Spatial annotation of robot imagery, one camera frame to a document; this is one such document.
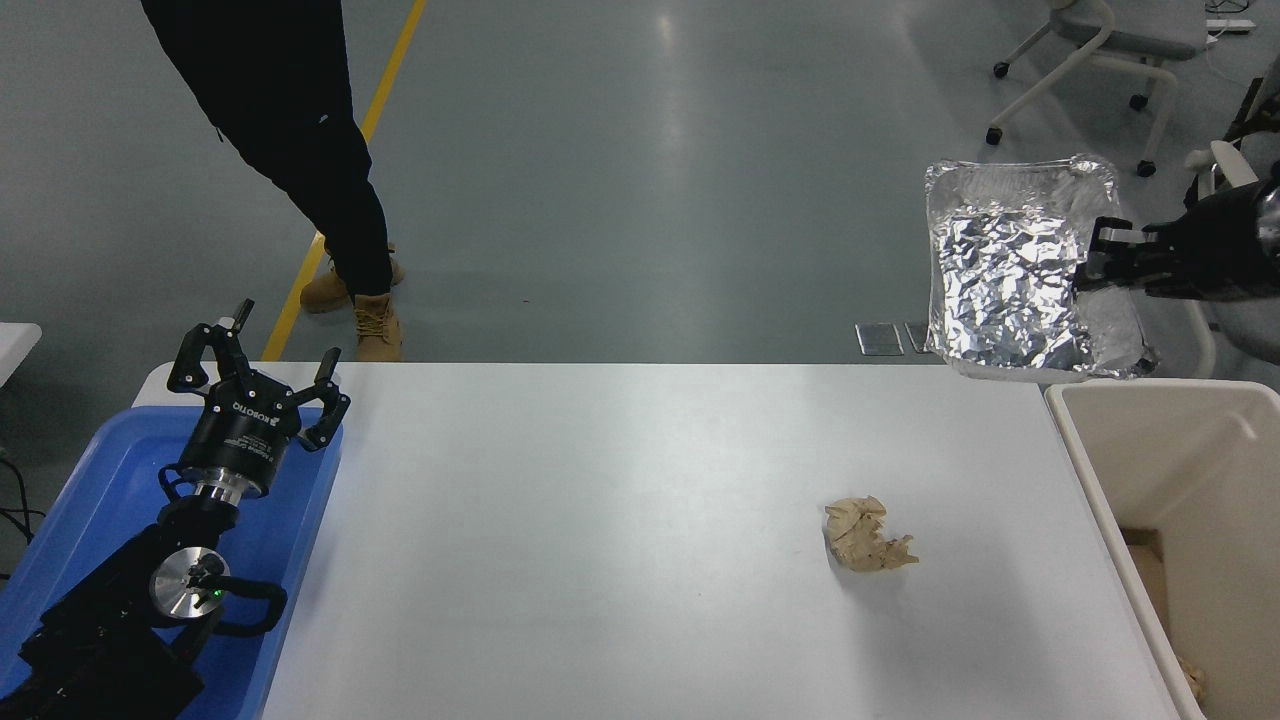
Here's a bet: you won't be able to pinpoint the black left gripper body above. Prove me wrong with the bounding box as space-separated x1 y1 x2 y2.
178 372 304 493

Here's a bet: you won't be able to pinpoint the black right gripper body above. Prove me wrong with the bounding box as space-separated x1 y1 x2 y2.
1163 183 1280 302

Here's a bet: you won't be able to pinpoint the silver foil plate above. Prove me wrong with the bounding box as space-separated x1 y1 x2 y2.
922 154 1159 384

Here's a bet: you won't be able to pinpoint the white office chair grey seat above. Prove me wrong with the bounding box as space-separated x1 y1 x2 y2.
1150 139 1280 379
985 0 1211 178

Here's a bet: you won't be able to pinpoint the blue plastic tray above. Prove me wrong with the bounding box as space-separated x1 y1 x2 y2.
0 405 344 720

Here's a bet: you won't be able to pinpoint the large pale bin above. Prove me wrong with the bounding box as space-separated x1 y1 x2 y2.
1045 376 1280 720

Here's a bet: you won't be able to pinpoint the white side table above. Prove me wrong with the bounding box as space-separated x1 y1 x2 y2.
0 323 43 387

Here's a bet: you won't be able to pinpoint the person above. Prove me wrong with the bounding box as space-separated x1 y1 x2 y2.
140 0 406 363

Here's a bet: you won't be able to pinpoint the crumpled tan paper ball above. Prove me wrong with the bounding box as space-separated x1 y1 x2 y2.
825 497 920 574

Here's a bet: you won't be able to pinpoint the black cables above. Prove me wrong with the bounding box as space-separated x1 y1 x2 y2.
0 450 47 581

